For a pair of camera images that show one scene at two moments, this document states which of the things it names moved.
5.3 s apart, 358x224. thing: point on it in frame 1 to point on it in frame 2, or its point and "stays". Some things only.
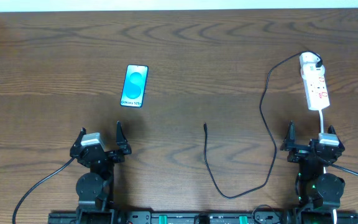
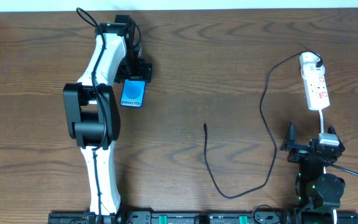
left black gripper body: [105, 154] to [137, 72]
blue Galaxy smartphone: [134, 86] stays
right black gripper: [308, 150] stays
